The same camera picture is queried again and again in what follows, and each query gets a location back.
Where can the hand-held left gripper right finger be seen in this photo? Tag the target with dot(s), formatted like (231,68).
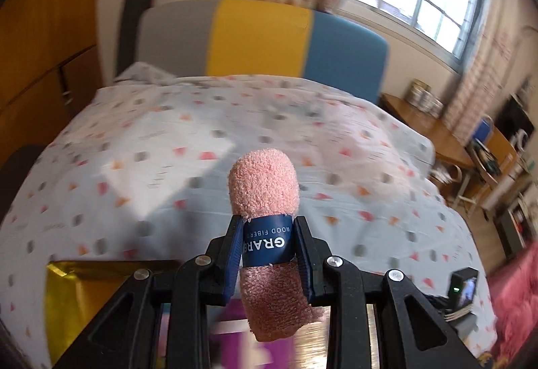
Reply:
(305,264)

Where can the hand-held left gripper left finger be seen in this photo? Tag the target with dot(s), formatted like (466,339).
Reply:
(232,264)

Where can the pink towel with blue label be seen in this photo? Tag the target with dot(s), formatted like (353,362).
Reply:
(264,184)

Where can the gold tray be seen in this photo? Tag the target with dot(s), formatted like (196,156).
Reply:
(75,301)

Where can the pink fluffy blanket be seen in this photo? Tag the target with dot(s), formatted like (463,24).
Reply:
(512,310)

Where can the grey low shelf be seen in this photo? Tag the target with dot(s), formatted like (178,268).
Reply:
(515,230)

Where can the purple carton box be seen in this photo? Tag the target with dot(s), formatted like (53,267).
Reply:
(235,348)

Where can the printed bed sheet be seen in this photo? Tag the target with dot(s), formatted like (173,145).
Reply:
(168,167)

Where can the round tray with tools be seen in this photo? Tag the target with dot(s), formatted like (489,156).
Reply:
(487,158)

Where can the wooden board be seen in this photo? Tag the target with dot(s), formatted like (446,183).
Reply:
(506,154)

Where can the wooden table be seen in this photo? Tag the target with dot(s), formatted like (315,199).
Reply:
(424,133)

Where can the white fan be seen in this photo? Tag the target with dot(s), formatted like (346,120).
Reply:
(520,140)

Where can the blue chair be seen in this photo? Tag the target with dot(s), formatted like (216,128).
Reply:
(483,129)

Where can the black television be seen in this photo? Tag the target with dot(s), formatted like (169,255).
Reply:
(515,116)

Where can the grey yellow blue headboard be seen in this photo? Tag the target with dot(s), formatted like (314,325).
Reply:
(260,37)

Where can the orange wardrobe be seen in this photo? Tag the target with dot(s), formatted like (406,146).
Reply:
(38,37)

